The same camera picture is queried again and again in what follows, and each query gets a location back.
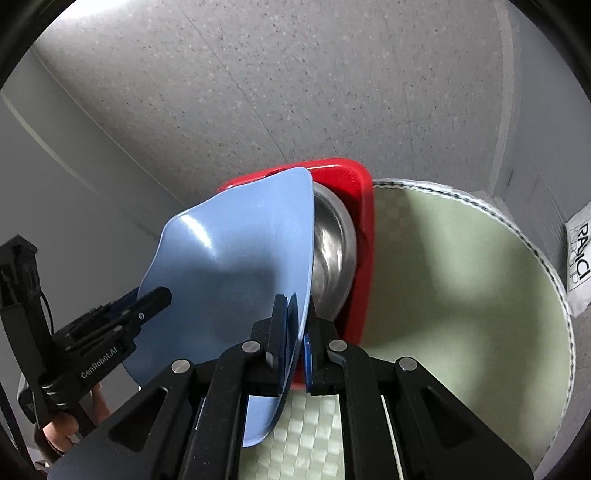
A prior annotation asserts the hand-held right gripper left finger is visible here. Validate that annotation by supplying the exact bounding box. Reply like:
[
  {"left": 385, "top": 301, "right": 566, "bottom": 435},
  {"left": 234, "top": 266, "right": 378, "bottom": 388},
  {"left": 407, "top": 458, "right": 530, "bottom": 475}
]
[{"left": 46, "top": 294, "right": 301, "bottom": 480}]

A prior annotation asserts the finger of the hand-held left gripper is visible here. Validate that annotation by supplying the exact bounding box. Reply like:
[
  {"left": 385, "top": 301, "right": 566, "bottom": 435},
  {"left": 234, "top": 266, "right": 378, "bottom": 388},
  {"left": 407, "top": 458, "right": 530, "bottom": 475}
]
[{"left": 105, "top": 286, "right": 173, "bottom": 341}]

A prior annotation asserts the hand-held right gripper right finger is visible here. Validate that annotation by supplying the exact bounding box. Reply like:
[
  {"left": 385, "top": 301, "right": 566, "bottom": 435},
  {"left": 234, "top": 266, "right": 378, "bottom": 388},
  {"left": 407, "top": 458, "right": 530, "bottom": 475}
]
[{"left": 302, "top": 302, "right": 539, "bottom": 480}]

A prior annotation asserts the blue plate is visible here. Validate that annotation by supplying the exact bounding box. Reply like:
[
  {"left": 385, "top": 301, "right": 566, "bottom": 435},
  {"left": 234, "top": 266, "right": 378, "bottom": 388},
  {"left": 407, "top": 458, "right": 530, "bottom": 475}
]
[{"left": 122, "top": 167, "right": 315, "bottom": 448}]

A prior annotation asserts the red plastic tray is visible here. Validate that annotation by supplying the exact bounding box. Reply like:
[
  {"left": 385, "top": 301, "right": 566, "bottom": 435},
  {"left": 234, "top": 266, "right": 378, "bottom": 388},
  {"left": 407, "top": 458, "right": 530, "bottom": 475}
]
[{"left": 217, "top": 157, "right": 375, "bottom": 389}]

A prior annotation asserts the person's left hand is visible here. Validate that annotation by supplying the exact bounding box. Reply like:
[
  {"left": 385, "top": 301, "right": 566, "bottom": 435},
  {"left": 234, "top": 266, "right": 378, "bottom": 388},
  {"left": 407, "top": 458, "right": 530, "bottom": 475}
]
[{"left": 33, "top": 387, "right": 114, "bottom": 459}]

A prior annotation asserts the stainless steel bowl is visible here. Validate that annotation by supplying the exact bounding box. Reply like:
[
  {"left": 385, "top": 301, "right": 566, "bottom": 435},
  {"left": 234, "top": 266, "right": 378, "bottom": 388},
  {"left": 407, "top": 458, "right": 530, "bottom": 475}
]
[{"left": 308, "top": 181, "right": 359, "bottom": 322}]

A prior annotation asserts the green checkered placemat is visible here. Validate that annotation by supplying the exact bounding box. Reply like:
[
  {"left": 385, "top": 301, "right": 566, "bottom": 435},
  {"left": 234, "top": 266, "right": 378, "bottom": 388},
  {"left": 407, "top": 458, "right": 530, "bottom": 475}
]
[{"left": 239, "top": 178, "right": 579, "bottom": 480}]

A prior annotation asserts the white printed label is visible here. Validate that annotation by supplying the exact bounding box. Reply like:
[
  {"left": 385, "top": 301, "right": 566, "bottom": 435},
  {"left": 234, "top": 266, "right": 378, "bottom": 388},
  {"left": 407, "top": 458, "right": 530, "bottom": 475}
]
[{"left": 563, "top": 203, "right": 591, "bottom": 318}]

